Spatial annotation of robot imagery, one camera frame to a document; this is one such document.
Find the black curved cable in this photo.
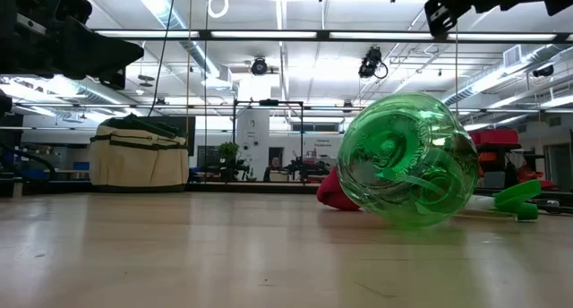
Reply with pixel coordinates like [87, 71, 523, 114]
[0, 140, 58, 183]

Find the red black gardening glove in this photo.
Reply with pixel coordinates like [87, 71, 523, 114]
[315, 166, 362, 212]

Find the green plastic spray bottle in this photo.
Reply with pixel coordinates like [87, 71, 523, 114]
[335, 90, 543, 227]

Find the black overhead frame bar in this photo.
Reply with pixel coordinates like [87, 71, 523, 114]
[91, 28, 573, 44]

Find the red bin storage rack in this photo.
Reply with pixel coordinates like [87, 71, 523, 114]
[468, 127, 559, 193]

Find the black wall board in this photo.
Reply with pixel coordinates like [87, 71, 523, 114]
[172, 115, 197, 158]

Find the green potted background plant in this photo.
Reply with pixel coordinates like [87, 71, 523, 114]
[217, 141, 242, 183]

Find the beige green gardening bag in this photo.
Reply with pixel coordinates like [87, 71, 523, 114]
[88, 113, 191, 193]

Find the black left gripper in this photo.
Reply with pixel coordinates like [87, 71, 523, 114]
[0, 0, 145, 91]

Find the black ceiling camera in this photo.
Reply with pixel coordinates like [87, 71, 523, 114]
[249, 56, 269, 77]
[531, 63, 556, 79]
[356, 46, 389, 81]

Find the black hanging cable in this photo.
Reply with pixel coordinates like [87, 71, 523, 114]
[146, 0, 178, 117]

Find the white hanging ring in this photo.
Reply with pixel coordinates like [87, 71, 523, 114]
[207, 0, 230, 20]

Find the tan hanging cord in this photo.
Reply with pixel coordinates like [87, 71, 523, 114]
[453, 23, 460, 121]
[184, 0, 193, 130]

